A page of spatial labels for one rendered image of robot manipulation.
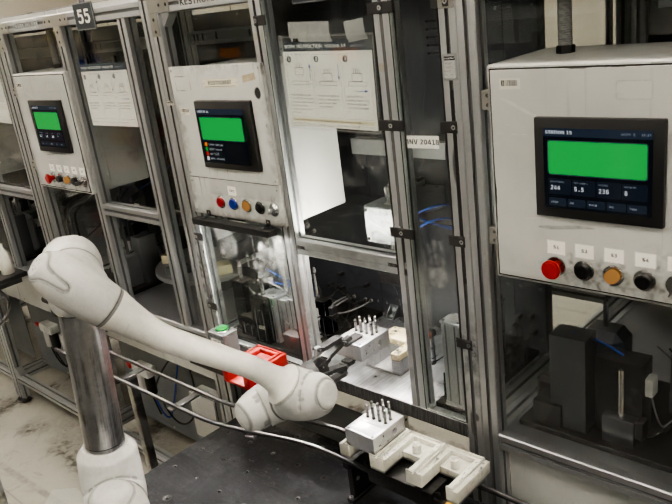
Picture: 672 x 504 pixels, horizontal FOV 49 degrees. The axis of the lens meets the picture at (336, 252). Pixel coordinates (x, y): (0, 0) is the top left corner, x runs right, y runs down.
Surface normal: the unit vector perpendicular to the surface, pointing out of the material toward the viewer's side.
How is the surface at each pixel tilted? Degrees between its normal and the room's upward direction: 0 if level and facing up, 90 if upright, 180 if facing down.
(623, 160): 90
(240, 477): 0
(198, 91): 90
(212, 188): 90
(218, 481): 0
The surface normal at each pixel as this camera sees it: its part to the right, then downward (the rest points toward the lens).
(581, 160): -0.67, 0.32
